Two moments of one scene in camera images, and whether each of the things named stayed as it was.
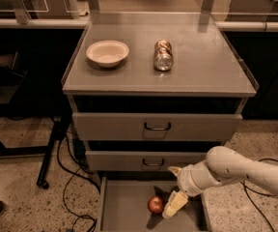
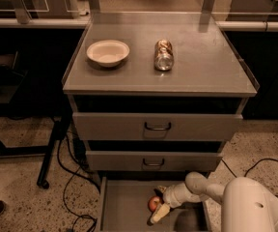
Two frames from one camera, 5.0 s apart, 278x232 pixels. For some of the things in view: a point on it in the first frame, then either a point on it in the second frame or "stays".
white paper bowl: x=107 y=53 stays
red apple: x=155 y=204 stays
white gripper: x=185 y=180 → x=172 y=197
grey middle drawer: x=142 y=160 stays
